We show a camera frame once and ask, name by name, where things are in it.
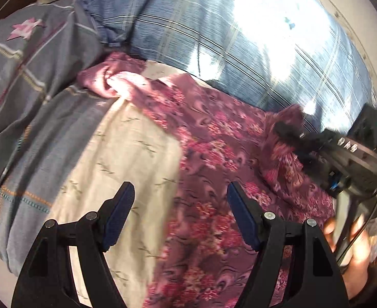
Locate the blue plaid quilt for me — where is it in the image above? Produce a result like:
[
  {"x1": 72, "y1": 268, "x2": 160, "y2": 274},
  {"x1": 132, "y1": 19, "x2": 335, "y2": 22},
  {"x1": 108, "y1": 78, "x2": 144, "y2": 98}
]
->
[{"x1": 75, "y1": 0, "x2": 377, "y2": 142}]

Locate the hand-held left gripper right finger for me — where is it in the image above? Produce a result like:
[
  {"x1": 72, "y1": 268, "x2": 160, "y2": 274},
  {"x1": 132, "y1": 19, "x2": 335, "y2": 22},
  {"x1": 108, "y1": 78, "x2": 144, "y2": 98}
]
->
[{"x1": 226, "y1": 181, "x2": 350, "y2": 308}]

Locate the grey plaid blanket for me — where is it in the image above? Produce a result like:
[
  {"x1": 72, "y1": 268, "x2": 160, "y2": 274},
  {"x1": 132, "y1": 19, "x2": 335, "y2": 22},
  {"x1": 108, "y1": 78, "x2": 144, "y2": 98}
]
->
[{"x1": 0, "y1": 5, "x2": 118, "y2": 265}]

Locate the purple floral garment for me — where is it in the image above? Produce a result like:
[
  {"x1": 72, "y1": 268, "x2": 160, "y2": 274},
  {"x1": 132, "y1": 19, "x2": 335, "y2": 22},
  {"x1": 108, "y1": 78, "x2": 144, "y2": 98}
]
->
[{"x1": 78, "y1": 51, "x2": 340, "y2": 308}]

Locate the person's right hand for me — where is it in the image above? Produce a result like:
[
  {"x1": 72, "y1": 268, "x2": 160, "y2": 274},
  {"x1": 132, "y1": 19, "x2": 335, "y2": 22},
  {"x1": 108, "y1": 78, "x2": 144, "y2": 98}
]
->
[{"x1": 323, "y1": 216, "x2": 377, "y2": 301}]

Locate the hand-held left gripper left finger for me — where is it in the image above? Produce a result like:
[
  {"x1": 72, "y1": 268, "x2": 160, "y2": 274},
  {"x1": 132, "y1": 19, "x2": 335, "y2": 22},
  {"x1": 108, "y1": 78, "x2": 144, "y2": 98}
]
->
[{"x1": 12, "y1": 181, "x2": 135, "y2": 308}]

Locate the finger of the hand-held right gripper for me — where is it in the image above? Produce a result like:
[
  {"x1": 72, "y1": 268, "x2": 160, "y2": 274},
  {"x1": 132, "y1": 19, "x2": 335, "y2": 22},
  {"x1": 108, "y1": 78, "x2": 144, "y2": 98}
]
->
[
  {"x1": 273, "y1": 120, "x2": 325, "y2": 150},
  {"x1": 299, "y1": 150, "x2": 335, "y2": 196}
]

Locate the black cable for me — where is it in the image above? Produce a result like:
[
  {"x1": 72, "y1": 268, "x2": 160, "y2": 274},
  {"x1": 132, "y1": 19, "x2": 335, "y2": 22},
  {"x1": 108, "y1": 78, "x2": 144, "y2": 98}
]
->
[{"x1": 338, "y1": 167, "x2": 377, "y2": 260}]

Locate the cream patterned bedsheet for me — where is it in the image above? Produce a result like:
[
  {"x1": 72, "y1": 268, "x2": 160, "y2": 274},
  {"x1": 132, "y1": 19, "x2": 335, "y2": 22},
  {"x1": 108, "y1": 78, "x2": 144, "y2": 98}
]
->
[{"x1": 49, "y1": 61, "x2": 189, "y2": 308}]

